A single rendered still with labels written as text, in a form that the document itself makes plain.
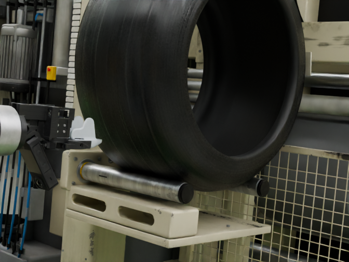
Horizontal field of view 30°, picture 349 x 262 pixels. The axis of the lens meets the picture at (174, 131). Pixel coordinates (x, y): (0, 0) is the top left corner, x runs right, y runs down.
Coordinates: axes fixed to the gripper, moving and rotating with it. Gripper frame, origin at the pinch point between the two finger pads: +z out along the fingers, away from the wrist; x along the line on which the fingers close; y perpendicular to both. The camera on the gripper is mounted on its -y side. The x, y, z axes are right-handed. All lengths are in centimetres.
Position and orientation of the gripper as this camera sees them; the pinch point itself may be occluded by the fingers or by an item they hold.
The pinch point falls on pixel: (95, 144)
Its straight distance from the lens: 133.3
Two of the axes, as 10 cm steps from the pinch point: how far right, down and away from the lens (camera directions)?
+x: -7.1, -1.2, 6.9
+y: 1.1, -9.9, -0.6
